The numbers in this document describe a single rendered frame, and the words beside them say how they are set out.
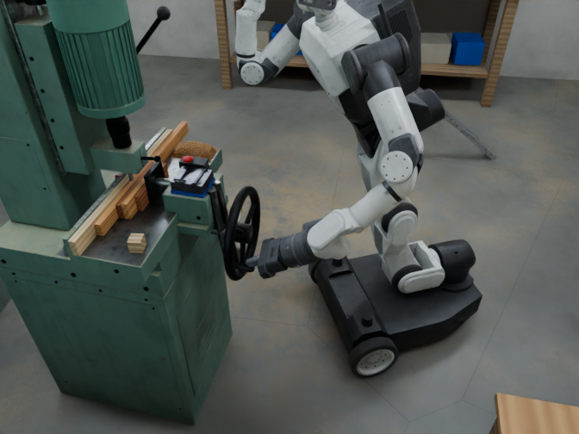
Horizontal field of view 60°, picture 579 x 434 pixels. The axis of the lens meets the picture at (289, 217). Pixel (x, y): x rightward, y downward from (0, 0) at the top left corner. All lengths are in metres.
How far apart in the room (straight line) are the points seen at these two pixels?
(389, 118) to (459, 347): 1.35
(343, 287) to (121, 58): 1.35
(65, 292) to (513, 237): 2.23
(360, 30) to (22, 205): 1.11
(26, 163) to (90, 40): 0.45
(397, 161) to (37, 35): 0.90
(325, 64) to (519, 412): 1.08
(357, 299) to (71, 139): 1.29
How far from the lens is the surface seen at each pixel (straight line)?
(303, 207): 2.94
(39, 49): 1.41
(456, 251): 2.25
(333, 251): 1.30
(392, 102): 1.26
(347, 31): 1.43
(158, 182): 1.54
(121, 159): 1.50
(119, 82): 1.34
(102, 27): 1.30
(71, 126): 1.48
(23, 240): 1.72
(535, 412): 1.61
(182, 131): 1.84
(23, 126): 1.52
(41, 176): 1.59
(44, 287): 1.76
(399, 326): 2.14
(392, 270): 2.11
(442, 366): 2.28
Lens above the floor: 1.81
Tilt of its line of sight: 39 degrees down
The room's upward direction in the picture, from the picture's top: straight up
